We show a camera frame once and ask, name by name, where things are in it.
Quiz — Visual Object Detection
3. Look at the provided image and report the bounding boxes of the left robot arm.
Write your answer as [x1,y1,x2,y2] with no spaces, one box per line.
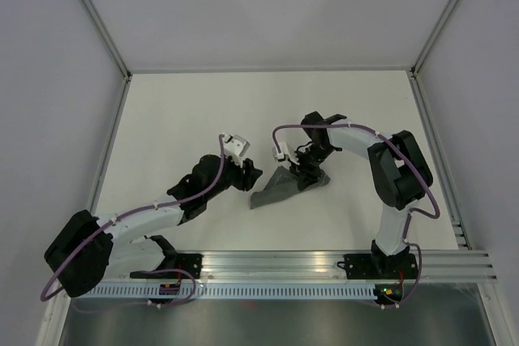
[44,154,263,297]

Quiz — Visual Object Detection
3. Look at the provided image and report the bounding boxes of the right aluminium frame post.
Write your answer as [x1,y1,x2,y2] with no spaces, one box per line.
[410,0,461,79]

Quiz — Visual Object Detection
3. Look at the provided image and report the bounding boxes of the white slotted cable duct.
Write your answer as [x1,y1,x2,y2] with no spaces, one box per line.
[83,282,375,300]

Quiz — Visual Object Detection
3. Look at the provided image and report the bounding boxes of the left aluminium frame post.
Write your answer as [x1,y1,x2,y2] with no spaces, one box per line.
[79,0,131,81]

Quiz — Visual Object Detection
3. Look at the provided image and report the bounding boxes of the left aluminium table edge rail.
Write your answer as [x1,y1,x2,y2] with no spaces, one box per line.
[80,74,133,213]

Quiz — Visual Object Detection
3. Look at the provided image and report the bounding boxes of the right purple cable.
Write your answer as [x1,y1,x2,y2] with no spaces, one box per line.
[272,122,441,310]

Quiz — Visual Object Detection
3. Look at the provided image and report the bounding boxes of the grey cloth napkin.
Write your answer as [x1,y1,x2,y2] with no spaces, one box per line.
[249,166,331,210]

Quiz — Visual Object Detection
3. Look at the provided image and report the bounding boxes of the aluminium mounting rail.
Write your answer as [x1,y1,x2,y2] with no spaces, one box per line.
[97,249,500,284]

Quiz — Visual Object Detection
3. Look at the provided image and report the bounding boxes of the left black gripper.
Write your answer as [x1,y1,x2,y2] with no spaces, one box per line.
[204,153,262,201]

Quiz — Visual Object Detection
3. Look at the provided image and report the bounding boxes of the right aluminium table edge rail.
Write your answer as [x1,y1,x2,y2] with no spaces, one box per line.
[407,70,473,250]

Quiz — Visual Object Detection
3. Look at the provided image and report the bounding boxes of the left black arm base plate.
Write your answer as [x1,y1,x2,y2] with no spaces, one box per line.
[130,253,204,280]

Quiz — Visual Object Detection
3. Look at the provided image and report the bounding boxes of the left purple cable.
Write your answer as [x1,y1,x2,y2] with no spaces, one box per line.
[39,133,228,314]

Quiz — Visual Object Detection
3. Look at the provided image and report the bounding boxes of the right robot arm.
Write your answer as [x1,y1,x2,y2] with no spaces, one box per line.
[290,112,440,277]

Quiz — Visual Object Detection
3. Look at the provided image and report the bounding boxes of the aluminium frame post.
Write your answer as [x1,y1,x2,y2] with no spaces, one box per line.
[410,0,461,79]
[79,0,131,81]

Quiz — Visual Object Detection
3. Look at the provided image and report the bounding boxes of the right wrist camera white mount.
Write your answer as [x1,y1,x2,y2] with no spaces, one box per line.
[272,142,298,164]

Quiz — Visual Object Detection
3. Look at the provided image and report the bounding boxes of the aluminium table edge rail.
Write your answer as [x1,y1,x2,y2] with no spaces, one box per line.
[407,70,473,250]
[80,74,133,213]

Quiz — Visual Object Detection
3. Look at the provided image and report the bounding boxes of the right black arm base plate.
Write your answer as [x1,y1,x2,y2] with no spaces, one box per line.
[337,253,418,280]

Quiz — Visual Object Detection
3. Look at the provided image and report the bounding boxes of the purple cable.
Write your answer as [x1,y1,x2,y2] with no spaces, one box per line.
[272,122,441,310]
[39,133,228,314]

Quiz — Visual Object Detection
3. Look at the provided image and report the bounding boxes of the back aluminium frame bar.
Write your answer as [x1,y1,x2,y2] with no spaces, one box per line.
[129,65,414,75]

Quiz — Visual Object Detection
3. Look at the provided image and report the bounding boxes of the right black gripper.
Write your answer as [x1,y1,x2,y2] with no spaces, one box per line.
[287,143,336,191]

